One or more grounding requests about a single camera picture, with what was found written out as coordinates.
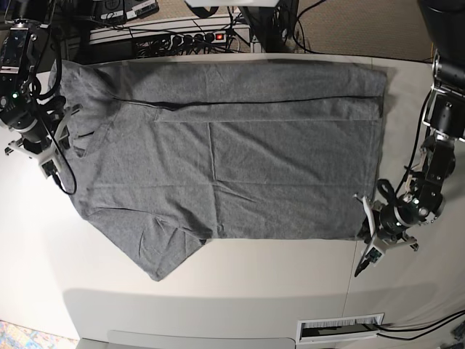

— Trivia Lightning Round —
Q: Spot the table cable grommet box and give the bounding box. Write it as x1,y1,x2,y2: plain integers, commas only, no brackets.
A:
296,313,384,345

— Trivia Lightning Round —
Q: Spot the black cable on table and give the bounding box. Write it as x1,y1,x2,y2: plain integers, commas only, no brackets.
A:
373,309,465,332
373,319,465,340

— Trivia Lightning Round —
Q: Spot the black equipment box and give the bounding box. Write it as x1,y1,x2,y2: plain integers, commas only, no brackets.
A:
93,0,125,21

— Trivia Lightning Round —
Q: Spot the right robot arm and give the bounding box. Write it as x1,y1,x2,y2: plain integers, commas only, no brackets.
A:
1,1,69,154

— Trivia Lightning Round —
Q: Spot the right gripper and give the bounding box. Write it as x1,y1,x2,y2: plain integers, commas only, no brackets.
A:
21,116,69,154

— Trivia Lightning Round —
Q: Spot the white power strip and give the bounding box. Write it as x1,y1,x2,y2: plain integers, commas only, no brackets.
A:
170,31,228,47

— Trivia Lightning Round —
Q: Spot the grey T-shirt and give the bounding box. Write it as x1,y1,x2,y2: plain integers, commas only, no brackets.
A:
60,61,387,281

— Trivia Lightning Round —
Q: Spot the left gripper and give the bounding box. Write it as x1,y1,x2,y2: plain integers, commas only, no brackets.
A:
356,205,406,242

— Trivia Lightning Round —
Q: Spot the white table leg column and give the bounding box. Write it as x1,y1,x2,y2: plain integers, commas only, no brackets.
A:
249,24,262,54

